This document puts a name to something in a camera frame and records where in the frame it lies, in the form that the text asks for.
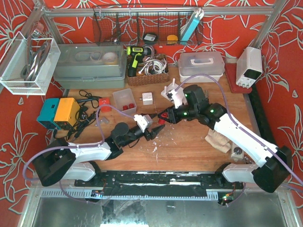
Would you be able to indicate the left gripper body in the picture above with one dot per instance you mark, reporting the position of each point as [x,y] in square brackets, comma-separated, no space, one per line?
[147,134]

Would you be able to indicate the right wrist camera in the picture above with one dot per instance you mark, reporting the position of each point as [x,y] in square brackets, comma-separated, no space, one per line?
[176,98]

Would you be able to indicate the grey plastic tape container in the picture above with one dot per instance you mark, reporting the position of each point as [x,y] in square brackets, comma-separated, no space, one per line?
[89,66]

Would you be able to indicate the woven wicker basket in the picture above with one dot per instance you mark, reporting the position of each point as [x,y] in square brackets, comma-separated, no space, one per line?
[156,73]

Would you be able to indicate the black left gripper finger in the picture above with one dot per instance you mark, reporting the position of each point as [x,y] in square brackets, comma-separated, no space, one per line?
[155,131]
[152,115]

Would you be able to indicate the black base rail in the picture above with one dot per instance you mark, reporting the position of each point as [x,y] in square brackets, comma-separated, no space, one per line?
[206,180]

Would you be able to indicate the clear acrylic hanging box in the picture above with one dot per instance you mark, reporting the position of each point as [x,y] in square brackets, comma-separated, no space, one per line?
[28,65]

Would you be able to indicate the white cube power socket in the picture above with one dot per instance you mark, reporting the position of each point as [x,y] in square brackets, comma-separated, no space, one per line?
[147,98]

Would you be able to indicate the white bench power supply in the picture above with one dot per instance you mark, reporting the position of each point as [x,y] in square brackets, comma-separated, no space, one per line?
[249,67]

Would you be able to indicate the small red springs in bin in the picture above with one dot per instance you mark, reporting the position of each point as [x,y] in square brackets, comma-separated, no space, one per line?
[130,106]

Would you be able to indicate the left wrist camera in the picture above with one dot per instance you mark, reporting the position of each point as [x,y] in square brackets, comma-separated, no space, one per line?
[143,121]

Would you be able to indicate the translucent spring bin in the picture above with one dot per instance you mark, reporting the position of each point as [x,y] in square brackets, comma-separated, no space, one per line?
[124,97]

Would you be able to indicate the green cordless drill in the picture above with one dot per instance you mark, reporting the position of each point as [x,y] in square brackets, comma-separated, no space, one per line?
[137,53]

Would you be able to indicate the white peg board fixture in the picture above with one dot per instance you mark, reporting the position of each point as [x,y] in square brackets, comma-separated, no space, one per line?
[167,90]

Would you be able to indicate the soldering iron with cable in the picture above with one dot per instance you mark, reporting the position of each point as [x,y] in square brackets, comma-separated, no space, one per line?
[83,118]

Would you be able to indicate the yellow teal soldering station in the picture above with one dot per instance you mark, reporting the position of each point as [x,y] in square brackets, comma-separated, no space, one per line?
[59,113]

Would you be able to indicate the yellow tape measure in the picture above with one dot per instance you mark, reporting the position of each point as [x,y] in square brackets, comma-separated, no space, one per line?
[172,39]

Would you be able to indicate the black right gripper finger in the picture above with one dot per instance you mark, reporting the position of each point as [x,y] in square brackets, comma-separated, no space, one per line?
[167,116]
[171,121]

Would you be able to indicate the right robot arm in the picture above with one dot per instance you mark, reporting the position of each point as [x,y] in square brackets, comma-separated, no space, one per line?
[272,164]

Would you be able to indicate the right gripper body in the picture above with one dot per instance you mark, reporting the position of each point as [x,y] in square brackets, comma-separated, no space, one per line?
[172,115]

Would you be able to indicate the beige work glove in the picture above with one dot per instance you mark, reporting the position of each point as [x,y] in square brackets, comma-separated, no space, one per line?
[218,141]

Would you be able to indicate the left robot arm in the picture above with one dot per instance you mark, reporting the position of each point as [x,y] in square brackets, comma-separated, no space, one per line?
[71,161]

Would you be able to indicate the red cube block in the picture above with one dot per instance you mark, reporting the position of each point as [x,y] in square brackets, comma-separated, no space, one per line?
[105,104]

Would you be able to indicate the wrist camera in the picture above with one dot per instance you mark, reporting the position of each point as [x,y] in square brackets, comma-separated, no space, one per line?
[176,98]
[143,121]

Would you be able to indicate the small metal bracket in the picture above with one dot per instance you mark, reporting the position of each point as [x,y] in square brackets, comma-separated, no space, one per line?
[104,120]

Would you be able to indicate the white plastic storage box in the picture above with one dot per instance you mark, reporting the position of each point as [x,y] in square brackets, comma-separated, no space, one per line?
[209,63]

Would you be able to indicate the black wire wall basket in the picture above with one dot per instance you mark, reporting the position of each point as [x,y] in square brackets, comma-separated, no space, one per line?
[127,24]

